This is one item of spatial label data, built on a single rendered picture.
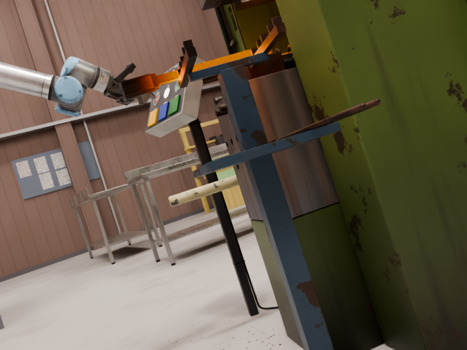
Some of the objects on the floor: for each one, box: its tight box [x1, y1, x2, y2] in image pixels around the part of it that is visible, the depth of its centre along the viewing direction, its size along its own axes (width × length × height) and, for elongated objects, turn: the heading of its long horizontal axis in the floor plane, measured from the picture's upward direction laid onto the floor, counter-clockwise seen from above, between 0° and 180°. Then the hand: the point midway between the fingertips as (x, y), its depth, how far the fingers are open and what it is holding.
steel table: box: [69, 181, 163, 265], centre depth 717 cm, size 74×201×101 cm, turn 113°
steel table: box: [124, 143, 248, 266], centre depth 515 cm, size 71×186×98 cm, turn 21°
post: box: [188, 119, 259, 317], centre depth 228 cm, size 4×4×108 cm
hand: (152, 94), depth 207 cm, fingers closed
